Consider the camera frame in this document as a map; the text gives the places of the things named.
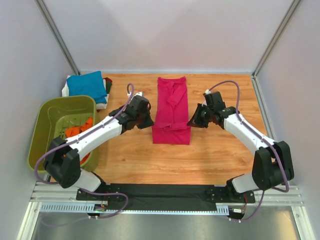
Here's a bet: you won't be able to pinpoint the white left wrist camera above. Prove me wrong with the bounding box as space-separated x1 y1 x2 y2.
127 91 145 98

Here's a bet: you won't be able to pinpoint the magenta pink t shirt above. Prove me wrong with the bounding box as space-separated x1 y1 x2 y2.
152 76 191 145

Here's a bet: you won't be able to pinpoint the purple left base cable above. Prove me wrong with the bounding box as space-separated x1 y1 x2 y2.
39 188 130 227

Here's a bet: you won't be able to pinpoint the black cloth strip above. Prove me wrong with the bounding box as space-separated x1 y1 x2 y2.
108 183 217 211

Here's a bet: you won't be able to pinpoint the folded dark red t shirt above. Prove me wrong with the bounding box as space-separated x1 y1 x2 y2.
103 77 113 83

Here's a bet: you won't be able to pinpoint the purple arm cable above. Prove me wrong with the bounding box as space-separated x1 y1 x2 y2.
207 79 291 193
33 83 136 185

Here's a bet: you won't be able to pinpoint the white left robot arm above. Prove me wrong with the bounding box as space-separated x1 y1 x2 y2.
43 92 154 201

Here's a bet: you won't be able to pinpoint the aluminium front rail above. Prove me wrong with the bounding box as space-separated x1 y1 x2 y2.
30 182 303 206

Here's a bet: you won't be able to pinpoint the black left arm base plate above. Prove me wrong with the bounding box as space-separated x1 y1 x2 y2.
75 184 126 202

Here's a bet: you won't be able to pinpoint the folded white t shirt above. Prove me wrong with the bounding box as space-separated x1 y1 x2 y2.
61 83 107 111

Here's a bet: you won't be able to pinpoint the orange t shirt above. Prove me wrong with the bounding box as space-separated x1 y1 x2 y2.
63 117 95 163

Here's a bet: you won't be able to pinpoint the folded dark green t shirt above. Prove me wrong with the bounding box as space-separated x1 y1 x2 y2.
105 81 113 95

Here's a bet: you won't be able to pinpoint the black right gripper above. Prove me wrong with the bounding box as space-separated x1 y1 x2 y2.
186 104 213 129

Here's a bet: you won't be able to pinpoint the left aluminium corner post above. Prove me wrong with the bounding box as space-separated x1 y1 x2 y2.
34 0 81 75

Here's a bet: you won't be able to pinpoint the aluminium corner post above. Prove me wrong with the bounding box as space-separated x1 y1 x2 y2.
34 0 81 75
251 0 304 77

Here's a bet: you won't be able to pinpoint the folded blue t shirt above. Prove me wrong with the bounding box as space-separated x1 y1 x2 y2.
66 71 108 104

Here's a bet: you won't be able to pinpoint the olive green plastic basket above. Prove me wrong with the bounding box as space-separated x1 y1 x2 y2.
27 95 99 171

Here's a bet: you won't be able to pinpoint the right aluminium corner post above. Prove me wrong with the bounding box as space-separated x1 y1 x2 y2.
251 0 304 77

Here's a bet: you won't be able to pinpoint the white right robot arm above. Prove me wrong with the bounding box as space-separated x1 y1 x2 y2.
187 90 295 202

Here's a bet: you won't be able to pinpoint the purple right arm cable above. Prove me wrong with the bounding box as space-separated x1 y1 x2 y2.
207 79 291 193

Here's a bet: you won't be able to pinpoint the slotted grey cable duct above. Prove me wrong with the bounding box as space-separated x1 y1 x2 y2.
39 202 244 216

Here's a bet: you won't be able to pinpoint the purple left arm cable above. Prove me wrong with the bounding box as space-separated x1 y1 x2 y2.
33 83 136 185

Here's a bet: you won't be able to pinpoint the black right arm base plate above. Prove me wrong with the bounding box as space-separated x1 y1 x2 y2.
205 185 256 204

